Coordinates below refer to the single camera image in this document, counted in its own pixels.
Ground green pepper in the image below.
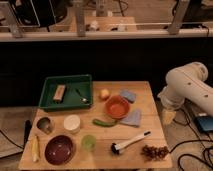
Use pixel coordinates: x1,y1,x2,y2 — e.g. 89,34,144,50
92,119,116,127

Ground green plastic cup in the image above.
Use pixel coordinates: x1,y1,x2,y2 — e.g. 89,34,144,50
81,135,96,151

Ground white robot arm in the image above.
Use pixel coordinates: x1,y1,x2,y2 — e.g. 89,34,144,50
157,62,213,125

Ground metal cup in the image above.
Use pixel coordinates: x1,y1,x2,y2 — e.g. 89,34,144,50
36,117,54,134

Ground blue-grey cloth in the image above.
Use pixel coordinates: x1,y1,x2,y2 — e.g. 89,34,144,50
120,109,141,127

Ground blue box on floor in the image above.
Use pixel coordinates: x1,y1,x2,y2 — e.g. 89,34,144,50
195,116,213,133

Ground blue sponge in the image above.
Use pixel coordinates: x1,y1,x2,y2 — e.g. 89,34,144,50
120,89,136,103

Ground brown dried cluster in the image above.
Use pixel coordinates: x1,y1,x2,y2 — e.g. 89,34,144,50
141,145,169,161

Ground orange bowl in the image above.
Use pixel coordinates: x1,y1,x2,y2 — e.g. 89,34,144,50
105,95,130,119

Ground black and white brush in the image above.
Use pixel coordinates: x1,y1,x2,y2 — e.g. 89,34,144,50
111,131,151,155

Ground small peach fruit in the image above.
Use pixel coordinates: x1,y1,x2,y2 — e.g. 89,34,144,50
99,89,110,100

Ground metal spoon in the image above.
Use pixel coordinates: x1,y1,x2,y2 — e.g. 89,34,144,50
75,89,88,103

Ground white round lid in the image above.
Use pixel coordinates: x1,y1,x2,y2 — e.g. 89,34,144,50
63,115,81,133

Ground wooden block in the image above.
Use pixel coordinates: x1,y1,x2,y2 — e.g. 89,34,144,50
53,85,66,102

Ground green plastic tray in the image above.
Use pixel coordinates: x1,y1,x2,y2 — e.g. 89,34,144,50
39,74,93,111

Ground dark red bowl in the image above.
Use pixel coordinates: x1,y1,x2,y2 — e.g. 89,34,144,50
44,135,76,165

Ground yellow corn cob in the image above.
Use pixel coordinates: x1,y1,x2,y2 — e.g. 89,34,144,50
31,135,40,162

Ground black marker on floor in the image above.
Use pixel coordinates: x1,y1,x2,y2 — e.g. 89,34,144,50
24,120,32,146

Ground black floor cables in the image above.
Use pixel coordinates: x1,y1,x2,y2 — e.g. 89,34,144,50
169,103,213,171

